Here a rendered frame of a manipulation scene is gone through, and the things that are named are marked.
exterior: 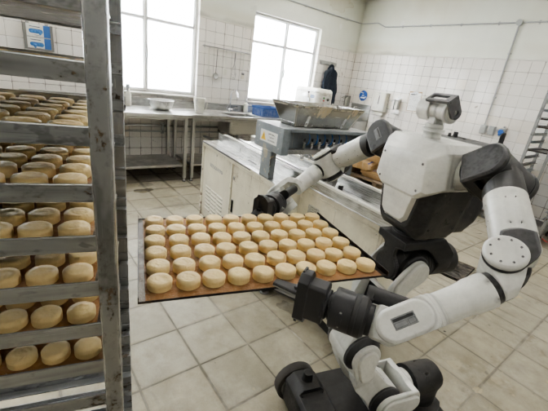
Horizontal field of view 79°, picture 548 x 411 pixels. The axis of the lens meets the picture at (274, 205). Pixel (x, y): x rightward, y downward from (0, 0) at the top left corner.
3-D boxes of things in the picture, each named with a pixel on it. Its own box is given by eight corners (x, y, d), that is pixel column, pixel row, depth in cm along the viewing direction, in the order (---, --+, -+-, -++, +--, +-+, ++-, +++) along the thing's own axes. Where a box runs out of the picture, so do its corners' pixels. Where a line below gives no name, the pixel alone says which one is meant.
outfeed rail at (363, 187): (250, 141, 329) (250, 134, 327) (253, 141, 331) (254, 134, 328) (429, 224, 174) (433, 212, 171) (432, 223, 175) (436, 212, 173)
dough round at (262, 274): (261, 286, 75) (262, 278, 74) (247, 275, 78) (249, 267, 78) (277, 280, 78) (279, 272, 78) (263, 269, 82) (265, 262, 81)
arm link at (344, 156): (323, 147, 148) (364, 127, 130) (338, 172, 150) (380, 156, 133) (309, 158, 141) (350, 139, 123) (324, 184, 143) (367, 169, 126)
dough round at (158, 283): (162, 297, 67) (162, 288, 66) (141, 289, 69) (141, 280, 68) (177, 284, 72) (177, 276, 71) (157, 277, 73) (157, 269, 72)
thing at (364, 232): (282, 293, 244) (302, 174, 213) (319, 283, 262) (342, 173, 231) (348, 362, 190) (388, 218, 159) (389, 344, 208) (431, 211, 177)
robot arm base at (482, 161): (479, 211, 93) (496, 177, 95) (529, 214, 81) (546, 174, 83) (446, 182, 88) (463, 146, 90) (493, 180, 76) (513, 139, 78)
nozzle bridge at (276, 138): (251, 170, 230) (256, 119, 218) (330, 167, 268) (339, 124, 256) (276, 184, 204) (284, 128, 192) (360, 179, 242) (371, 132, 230)
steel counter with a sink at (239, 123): (35, 194, 350) (19, 68, 307) (29, 174, 400) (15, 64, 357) (285, 174, 554) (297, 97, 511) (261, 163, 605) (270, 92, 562)
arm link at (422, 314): (382, 351, 69) (444, 326, 68) (386, 349, 61) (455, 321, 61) (368, 320, 72) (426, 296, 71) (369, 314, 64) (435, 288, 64)
